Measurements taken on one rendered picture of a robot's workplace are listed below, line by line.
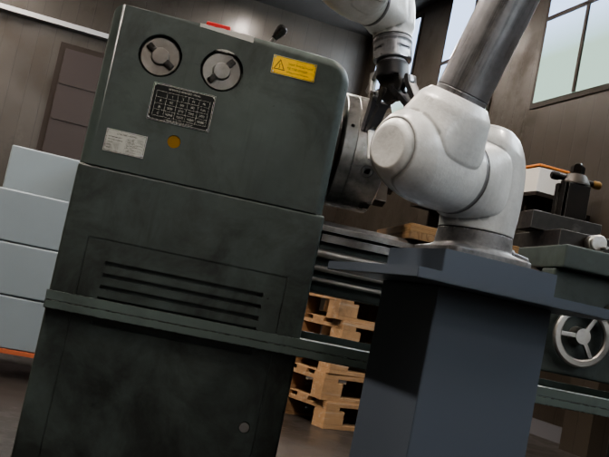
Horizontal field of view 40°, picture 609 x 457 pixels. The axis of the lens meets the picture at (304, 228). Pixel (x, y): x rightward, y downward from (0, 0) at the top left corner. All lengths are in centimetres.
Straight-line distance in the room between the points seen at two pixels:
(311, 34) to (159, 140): 1004
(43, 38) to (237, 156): 935
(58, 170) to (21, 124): 641
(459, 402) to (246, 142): 83
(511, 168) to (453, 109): 23
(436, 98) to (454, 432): 61
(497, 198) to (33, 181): 338
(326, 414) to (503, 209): 311
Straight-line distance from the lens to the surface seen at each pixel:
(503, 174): 169
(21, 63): 1124
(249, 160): 205
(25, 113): 1114
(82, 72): 1121
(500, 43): 158
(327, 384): 468
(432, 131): 152
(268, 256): 204
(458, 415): 163
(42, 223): 432
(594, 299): 230
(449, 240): 169
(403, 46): 196
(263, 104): 208
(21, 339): 434
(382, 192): 231
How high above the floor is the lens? 65
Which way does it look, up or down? 5 degrees up
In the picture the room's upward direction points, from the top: 12 degrees clockwise
